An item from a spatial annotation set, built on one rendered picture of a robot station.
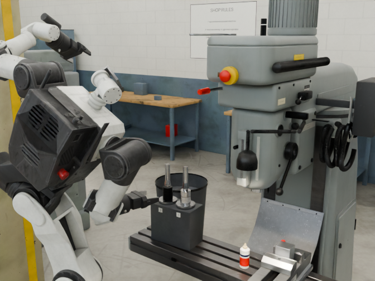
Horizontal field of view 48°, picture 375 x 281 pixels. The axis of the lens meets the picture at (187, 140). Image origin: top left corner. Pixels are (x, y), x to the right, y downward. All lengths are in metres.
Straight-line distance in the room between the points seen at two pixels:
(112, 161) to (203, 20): 5.72
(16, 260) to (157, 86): 5.00
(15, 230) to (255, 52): 2.18
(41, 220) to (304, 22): 1.23
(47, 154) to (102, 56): 7.24
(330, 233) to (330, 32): 4.15
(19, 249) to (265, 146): 2.05
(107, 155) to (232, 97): 0.52
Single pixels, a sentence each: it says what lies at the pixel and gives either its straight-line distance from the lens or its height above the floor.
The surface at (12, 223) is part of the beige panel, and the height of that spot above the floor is 0.69.
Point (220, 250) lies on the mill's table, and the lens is 2.00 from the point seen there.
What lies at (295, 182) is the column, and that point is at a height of 1.21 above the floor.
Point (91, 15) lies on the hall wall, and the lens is 8.72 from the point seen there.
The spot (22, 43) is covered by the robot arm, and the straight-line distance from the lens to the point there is 1.86.
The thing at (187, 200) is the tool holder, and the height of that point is 1.16.
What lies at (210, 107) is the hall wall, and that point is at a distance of 6.91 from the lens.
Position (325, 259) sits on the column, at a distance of 2.18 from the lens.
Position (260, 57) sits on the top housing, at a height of 1.82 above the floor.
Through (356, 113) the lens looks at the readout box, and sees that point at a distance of 1.73.
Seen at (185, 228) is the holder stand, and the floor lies 1.05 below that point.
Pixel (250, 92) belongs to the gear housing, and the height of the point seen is 1.69.
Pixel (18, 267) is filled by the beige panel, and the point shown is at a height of 0.36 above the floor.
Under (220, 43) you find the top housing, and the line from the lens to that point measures 1.46.
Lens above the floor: 1.89
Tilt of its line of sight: 14 degrees down
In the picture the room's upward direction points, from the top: straight up
